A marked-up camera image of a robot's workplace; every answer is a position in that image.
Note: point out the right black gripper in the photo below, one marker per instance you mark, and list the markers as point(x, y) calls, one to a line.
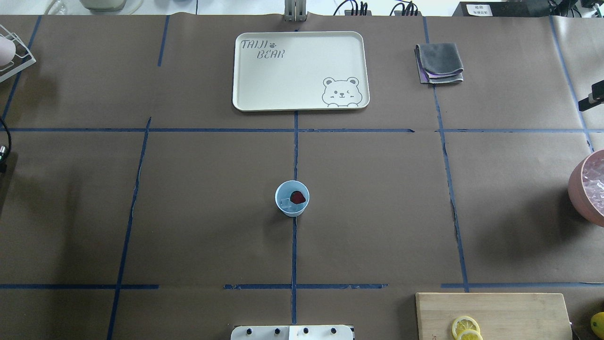
point(586, 104)

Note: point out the clear ice cube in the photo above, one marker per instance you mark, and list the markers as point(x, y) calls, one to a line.
point(285, 204)

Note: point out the red strawberry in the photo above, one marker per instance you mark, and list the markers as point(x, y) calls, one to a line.
point(297, 197)

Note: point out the pink bowl of ice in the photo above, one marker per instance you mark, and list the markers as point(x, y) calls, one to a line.
point(585, 188)

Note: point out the white cup rack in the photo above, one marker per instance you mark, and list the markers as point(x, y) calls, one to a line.
point(15, 56)

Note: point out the light blue plastic cup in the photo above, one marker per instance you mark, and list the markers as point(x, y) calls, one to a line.
point(285, 189)

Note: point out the grey purple folded cloth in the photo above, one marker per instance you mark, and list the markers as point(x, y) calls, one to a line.
point(439, 63)

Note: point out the cream toaster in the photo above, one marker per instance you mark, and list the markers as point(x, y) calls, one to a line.
point(103, 5)

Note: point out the yellow lemon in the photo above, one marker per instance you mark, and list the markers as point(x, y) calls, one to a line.
point(597, 325)

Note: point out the wooden cutting board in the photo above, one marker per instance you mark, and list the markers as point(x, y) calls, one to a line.
point(500, 316)

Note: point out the black power strip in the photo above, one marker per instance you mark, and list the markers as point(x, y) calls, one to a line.
point(380, 8)

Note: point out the lemon slices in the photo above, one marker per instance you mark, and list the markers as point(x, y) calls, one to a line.
point(465, 328)

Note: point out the cream bear serving tray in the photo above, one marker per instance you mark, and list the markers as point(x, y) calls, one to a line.
point(300, 71)

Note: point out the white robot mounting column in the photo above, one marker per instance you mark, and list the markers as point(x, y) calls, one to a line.
point(293, 332)

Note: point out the aluminium frame post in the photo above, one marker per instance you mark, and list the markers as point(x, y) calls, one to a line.
point(295, 11)

